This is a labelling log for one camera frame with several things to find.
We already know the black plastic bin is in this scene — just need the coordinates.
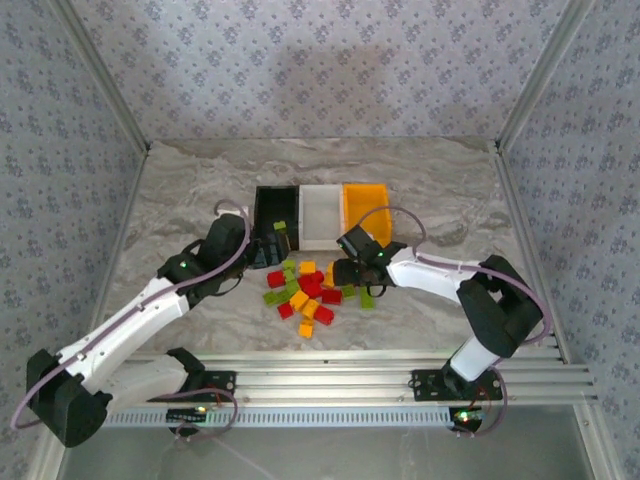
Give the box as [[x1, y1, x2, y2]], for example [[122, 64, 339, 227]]
[[253, 184, 303, 252]]

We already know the white plastic bin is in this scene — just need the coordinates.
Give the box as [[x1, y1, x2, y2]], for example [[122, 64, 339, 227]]
[[298, 183, 346, 252]]

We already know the yellow plastic bin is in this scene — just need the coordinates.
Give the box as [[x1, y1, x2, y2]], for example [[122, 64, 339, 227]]
[[342, 182, 394, 250]]

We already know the left base circuit board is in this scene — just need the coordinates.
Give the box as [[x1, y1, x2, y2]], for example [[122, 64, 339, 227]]
[[166, 407, 210, 422]]

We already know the base circuit board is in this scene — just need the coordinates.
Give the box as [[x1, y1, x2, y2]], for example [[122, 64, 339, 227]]
[[451, 407, 485, 426], [166, 407, 210, 422]]

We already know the right base circuit board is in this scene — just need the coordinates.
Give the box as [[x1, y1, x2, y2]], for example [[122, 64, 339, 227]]
[[451, 407, 485, 426]]

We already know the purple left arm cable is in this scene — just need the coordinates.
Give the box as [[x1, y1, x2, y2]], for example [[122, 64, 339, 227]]
[[10, 198, 251, 431]]

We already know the aluminium side rail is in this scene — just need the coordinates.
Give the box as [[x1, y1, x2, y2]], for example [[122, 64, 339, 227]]
[[27, 142, 154, 480], [492, 139, 626, 480]]

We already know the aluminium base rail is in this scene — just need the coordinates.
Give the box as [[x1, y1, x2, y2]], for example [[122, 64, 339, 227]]
[[113, 349, 599, 407]]

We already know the grey slotted cable duct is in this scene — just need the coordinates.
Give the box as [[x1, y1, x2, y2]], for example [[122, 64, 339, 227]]
[[102, 405, 456, 429]]

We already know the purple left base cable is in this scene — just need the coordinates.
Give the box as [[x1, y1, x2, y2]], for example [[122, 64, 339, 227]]
[[147, 385, 239, 446]]

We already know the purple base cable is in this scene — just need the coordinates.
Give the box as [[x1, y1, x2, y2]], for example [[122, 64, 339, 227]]
[[452, 366, 509, 440], [147, 385, 239, 446]]

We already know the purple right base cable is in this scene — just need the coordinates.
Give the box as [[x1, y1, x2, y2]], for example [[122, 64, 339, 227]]
[[452, 366, 509, 440]]

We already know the aluminium frame post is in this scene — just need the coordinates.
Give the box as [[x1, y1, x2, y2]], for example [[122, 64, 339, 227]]
[[496, 0, 600, 149], [49, 0, 152, 152]]

